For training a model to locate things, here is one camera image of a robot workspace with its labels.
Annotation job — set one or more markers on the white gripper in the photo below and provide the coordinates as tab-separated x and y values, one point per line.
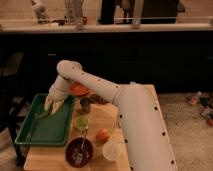
58	91

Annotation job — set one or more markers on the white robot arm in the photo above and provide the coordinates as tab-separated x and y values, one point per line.
148	144

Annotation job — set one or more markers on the green plastic tray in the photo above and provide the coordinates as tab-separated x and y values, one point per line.
39	129

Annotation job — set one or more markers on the dark pepper shaker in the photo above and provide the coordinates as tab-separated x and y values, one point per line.
85	104

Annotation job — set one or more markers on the orange red bowl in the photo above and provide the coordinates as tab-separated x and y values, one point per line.
78	89

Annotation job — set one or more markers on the green cup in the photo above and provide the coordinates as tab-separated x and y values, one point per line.
81	123

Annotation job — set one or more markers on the dark chair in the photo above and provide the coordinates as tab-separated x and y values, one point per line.
8	118

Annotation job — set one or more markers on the brown woven item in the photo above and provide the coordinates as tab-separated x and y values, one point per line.
96	99

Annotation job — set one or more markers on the dark brown bowl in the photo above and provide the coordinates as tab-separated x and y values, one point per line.
72	151

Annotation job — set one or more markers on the orange fruit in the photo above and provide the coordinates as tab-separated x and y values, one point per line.
103	135

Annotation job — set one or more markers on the metal fork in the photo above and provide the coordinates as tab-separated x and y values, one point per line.
80	152

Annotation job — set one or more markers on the white cup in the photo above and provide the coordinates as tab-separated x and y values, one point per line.
111	151

